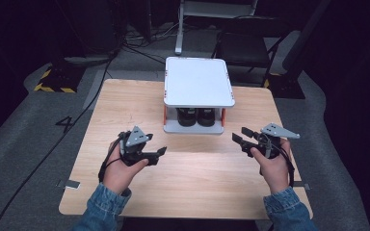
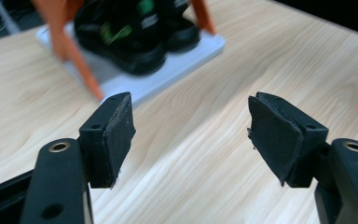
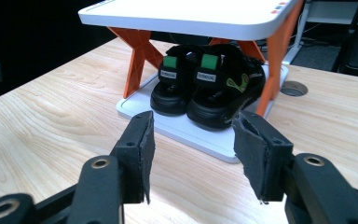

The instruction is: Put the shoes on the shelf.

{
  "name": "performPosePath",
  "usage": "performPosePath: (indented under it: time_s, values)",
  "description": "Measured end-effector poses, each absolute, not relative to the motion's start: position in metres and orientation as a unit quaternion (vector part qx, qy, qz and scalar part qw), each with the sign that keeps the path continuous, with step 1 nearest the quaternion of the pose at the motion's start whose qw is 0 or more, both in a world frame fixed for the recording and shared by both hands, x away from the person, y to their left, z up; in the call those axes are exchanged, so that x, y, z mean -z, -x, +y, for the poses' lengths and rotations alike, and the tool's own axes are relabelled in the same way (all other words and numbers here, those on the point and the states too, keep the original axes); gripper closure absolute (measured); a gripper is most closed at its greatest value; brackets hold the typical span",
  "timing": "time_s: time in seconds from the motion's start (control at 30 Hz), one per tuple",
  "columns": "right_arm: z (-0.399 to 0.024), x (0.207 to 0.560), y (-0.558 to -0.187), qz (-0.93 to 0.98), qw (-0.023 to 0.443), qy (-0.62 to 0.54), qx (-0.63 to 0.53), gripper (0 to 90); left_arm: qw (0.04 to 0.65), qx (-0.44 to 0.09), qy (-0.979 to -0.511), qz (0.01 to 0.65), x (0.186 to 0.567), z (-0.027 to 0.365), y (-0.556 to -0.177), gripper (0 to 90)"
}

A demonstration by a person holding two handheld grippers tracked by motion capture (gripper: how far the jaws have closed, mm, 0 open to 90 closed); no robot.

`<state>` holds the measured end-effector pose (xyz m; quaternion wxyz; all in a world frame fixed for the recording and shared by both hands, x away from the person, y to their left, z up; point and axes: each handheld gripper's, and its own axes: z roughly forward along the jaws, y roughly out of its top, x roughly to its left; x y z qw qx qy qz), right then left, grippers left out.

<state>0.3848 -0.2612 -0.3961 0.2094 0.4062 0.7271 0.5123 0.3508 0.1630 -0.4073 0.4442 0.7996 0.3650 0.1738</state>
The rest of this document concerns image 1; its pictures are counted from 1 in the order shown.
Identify white two-tier shoe rack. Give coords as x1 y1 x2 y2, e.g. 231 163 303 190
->
163 56 236 136

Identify grey tape strip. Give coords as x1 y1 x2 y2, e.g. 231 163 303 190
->
57 179 82 191
293 181 311 191

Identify tangle of floor cables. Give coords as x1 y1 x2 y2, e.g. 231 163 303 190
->
120 23 181 65

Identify black yellow striped base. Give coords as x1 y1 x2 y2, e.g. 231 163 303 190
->
33 62 87 94
262 71 306 100

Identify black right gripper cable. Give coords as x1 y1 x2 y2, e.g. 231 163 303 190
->
278 141 296 189

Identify person's right hand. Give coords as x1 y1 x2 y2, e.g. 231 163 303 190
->
250 140 292 194

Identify black folding chair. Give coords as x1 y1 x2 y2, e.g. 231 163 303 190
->
211 14 291 89

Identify white metal stand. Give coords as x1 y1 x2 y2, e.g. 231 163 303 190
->
174 0 259 56

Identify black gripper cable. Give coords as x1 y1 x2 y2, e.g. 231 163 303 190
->
97 132 125 184
278 141 296 189

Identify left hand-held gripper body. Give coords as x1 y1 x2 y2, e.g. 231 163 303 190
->
119 125 160 167

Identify black slanted pole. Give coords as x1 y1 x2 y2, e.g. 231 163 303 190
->
281 0 332 72

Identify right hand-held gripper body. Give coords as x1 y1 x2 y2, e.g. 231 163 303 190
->
242 122 302 160

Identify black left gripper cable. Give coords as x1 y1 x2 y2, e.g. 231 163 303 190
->
97 132 125 184

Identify long black floor cable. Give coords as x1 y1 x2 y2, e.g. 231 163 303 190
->
0 52 119 231

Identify black sandal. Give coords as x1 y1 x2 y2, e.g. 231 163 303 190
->
197 108 217 128
175 108 198 128

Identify person's left hand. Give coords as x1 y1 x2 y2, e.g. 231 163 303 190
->
102 140 149 195

